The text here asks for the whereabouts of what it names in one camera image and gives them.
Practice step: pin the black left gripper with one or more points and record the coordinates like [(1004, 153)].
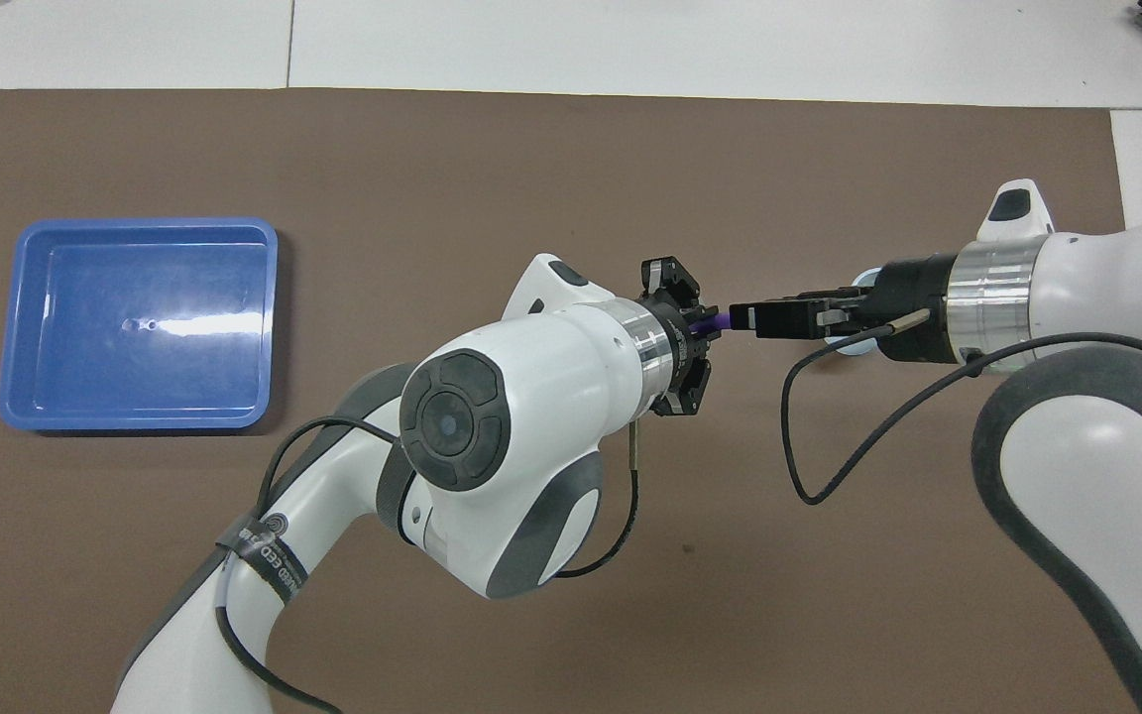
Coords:
[(685, 352)]

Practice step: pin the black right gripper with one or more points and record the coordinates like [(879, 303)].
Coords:
[(913, 307)]

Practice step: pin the purple pen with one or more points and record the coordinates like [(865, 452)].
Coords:
[(715, 322)]

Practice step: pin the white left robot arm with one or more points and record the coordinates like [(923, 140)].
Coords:
[(531, 397)]

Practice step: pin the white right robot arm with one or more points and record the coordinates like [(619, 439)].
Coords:
[(1106, 456)]

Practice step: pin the translucent plastic cup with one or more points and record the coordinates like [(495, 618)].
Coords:
[(866, 278)]

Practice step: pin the brown table mat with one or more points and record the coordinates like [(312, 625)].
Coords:
[(432, 178)]

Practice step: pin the blue plastic tray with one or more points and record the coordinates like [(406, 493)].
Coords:
[(135, 327)]

